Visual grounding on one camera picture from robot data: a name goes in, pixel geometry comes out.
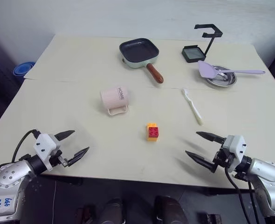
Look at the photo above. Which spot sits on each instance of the white toothbrush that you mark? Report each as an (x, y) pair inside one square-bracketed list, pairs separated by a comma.
[(193, 108)]

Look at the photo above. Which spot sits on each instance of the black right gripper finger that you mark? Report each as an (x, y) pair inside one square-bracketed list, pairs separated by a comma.
[(201, 161), (212, 137)]

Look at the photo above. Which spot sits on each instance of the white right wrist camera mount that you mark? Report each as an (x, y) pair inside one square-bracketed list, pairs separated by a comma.
[(235, 147)]

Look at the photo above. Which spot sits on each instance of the black stand with square base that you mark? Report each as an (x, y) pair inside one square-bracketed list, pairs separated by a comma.
[(193, 54)]

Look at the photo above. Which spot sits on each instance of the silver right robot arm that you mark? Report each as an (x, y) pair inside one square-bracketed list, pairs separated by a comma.
[(265, 172)]

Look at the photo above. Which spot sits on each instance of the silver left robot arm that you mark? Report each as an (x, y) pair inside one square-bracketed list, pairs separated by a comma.
[(8, 177)]

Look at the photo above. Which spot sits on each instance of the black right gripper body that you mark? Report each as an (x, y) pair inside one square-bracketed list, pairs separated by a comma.
[(223, 158)]

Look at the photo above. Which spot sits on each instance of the yellow and red toy block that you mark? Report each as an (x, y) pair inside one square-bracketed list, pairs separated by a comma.
[(152, 133)]

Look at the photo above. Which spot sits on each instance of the pink HOME mug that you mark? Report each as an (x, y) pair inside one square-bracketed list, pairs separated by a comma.
[(115, 98)]

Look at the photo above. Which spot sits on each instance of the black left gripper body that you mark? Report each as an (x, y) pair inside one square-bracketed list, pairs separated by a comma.
[(57, 158)]

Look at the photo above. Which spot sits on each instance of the square green frying pan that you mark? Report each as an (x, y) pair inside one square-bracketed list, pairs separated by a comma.
[(138, 52)]

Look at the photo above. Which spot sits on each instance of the dark rounded shape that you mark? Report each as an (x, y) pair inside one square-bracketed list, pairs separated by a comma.
[(113, 211), (169, 210)]

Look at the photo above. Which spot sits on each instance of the round steel dish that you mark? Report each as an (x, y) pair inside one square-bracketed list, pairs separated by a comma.
[(222, 80)]

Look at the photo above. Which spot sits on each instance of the blue stacked bowls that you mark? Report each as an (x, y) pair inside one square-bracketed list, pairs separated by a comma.
[(23, 70)]

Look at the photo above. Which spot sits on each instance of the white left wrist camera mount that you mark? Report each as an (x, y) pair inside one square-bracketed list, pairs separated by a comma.
[(44, 145)]

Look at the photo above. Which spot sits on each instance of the purple spatula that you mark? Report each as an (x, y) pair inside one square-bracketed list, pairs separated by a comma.
[(206, 70)]

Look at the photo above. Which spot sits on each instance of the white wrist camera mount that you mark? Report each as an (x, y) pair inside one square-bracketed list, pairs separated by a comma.
[(235, 147), (44, 145)]

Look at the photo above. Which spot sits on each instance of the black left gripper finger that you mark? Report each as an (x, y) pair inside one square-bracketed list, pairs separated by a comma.
[(64, 135), (78, 156)]

